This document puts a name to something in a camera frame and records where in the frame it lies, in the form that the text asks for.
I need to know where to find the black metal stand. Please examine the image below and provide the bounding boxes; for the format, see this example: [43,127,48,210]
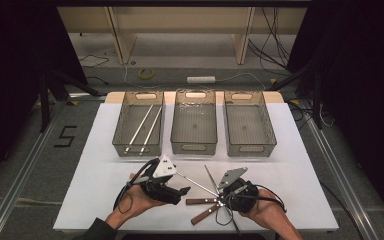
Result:
[266,63,324,129]
[38,69,101,133]

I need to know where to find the thin black floor cable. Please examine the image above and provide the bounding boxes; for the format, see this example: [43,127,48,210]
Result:
[78,54,110,68]

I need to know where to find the black curtain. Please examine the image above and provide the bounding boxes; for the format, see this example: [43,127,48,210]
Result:
[0,0,88,191]
[289,0,384,228]

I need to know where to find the wooden-handled knife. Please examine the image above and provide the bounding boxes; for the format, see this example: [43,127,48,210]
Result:
[190,203,223,226]

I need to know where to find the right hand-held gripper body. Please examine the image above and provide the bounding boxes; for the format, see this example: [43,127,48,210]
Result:
[217,166,259,214]

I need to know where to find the left hand-held gripper cable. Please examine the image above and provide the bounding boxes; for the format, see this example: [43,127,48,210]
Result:
[113,158,161,214]

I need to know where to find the white power strip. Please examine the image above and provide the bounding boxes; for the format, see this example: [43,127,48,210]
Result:
[186,75,217,84]

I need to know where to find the metal chopsticks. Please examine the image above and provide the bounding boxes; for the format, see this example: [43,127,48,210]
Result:
[124,104,155,154]

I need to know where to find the light wooden shelf unit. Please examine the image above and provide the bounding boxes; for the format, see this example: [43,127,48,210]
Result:
[55,6,308,66]

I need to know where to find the thick white chopstick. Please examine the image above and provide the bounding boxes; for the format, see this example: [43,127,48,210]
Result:
[139,105,163,156]

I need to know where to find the person's left hand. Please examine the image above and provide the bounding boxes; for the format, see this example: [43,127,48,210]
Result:
[108,184,168,223]

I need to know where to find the thick black floor cable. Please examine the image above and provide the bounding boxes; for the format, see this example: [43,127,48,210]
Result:
[319,181,364,240]

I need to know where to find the smoky transparent plastic bin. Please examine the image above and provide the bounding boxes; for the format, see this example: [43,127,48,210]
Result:
[111,90,166,158]
[223,90,278,158]
[170,89,219,156]

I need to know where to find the yellow tape roll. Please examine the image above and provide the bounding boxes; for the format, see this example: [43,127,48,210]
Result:
[137,67,155,80]

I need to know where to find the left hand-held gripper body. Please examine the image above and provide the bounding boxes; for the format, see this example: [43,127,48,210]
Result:
[139,154,183,206]

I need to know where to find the right hand-held gripper cable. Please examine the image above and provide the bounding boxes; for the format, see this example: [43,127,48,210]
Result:
[214,184,288,228]

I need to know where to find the wooden-handled fork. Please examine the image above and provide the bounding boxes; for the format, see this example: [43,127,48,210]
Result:
[185,197,224,206]

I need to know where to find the hand-held gripper cable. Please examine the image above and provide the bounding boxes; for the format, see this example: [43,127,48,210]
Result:
[214,184,288,228]
[113,158,161,214]

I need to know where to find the white power cable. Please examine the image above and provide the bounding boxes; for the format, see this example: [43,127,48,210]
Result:
[123,63,268,93]

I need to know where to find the metal floor rail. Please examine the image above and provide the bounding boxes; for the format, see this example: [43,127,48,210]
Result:
[0,99,68,240]
[299,99,381,240]

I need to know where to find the person's right hand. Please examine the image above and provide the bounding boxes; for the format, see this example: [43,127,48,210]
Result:
[241,189,290,232]

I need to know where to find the bundle of black cables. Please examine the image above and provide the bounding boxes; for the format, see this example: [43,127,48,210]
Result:
[248,6,291,73]

